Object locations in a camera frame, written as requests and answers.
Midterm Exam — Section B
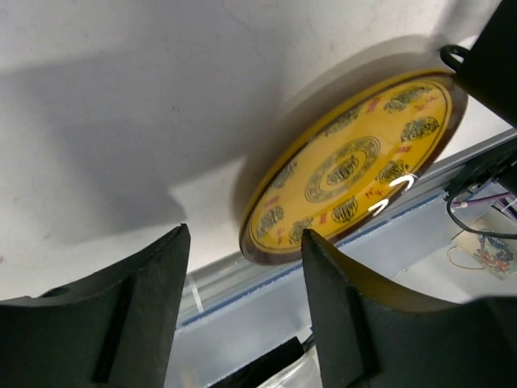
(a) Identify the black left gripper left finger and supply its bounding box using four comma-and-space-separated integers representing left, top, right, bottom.
1, 225, 191, 387

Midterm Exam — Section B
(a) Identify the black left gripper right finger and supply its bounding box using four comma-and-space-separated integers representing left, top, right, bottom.
301, 229, 517, 388

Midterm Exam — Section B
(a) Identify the yellow patterned plate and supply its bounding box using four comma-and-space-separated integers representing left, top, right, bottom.
238, 69, 468, 265

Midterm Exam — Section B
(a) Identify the aluminium rail frame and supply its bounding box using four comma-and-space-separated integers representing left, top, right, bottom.
177, 136, 516, 331

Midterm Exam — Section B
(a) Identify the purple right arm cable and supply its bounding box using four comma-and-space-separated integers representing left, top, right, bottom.
456, 192, 517, 211

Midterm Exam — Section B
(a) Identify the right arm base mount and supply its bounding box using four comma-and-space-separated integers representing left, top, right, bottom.
443, 141, 517, 239

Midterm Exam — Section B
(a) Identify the black wire dish rack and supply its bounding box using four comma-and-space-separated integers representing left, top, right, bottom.
439, 0, 516, 127

